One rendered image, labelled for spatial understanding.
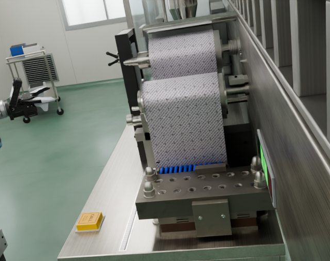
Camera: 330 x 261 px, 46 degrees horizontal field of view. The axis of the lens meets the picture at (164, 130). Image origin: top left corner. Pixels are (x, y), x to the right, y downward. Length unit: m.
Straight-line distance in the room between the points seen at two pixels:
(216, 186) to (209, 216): 0.09
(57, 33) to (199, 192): 6.31
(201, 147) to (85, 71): 6.08
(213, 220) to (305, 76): 0.71
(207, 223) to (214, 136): 0.28
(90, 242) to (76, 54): 6.11
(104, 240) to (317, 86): 0.91
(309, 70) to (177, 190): 0.75
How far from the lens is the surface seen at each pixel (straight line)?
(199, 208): 1.10
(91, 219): 1.32
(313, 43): 0.48
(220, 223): 1.13
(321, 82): 0.49
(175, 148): 1.25
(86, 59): 7.17
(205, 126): 1.22
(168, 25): 1.45
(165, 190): 1.17
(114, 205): 1.41
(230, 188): 1.13
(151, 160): 1.37
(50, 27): 7.28
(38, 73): 7.55
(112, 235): 1.26
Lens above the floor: 1.62
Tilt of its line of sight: 21 degrees down
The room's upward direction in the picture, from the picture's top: 10 degrees counter-clockwise
